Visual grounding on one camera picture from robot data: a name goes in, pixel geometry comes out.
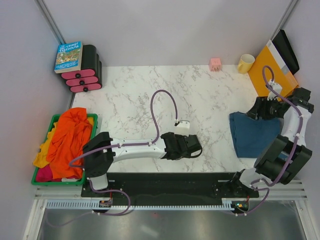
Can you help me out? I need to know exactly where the treehouse paperback book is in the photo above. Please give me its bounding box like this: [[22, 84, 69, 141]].
[[54, 41, 83, 74]]

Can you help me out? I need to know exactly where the magenta t shirt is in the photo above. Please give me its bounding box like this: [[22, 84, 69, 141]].
[[35, 165, 53, 183]]

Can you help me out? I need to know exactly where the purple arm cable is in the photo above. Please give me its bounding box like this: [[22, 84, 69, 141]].
[[68, 89, 179, 193], [249, 65, 305, 188]]

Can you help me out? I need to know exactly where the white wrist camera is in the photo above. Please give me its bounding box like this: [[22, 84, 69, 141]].
[[266, 79, 282, 101], [174, 120, 190, 133]]

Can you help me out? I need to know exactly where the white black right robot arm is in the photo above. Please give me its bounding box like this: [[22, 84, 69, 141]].
[[224, 87, 314, 197]]

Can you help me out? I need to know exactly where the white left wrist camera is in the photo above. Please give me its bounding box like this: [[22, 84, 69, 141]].
[[174, 120, 190, 133]]

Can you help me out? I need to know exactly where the green plastic crate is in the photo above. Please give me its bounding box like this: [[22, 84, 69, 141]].
[[31, 113, 98, 186]]

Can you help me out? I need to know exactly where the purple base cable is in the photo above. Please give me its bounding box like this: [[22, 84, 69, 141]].
[[44, 188, 132, 228], [231, 186, 271, 217]]

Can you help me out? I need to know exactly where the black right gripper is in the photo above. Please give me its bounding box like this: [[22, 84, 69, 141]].
[[244, 96, 284, 121]]

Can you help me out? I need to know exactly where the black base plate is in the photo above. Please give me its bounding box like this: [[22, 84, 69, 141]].
[[81, 172, 259, 206]]

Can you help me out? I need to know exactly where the pink cube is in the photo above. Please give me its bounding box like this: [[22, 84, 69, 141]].
[[208, 57, 222, 72]]

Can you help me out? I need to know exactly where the orange folder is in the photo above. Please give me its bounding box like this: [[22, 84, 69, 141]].
[[248, 45, 299, 97]]

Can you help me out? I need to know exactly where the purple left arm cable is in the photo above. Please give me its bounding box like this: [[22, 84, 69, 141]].
[[68, 89, 179, 193]]

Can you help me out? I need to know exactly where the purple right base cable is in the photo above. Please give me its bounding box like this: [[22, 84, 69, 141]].
[[231, 186, 271, 217]]

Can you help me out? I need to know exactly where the black pink drawer unit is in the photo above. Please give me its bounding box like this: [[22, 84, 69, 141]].
[[60, 44, 103, 93]]

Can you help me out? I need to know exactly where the yellow mug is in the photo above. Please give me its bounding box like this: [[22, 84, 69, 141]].
[[237, 53, 256, 74]]

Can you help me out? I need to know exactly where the orange t shirt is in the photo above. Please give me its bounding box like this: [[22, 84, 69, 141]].
[[46, 107, 93, 179]]

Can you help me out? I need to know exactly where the yellow t shirt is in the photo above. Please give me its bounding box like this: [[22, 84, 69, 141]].
[[32, 129, 55, 169]]

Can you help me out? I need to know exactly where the white grey document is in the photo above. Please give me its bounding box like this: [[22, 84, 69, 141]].
[[266, 40, 290, 75]]

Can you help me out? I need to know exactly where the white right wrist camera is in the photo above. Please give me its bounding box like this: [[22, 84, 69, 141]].
[[266, 79, 282, 101]]

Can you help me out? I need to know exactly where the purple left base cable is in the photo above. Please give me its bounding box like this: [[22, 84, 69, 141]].
[[44, 188, 132, 228]]

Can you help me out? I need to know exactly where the blue t shirt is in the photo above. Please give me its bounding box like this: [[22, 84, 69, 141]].
[[229, 112, 282, 158]]

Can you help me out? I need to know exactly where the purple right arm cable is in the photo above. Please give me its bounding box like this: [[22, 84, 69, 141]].
[[249, 65, 305, 188]]

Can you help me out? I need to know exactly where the white slotted cable duct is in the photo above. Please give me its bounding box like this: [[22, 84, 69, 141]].
[[46, 197, 251, 210]]

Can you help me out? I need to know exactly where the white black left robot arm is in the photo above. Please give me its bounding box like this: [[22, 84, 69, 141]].
[[82, 132, 203, 197]]

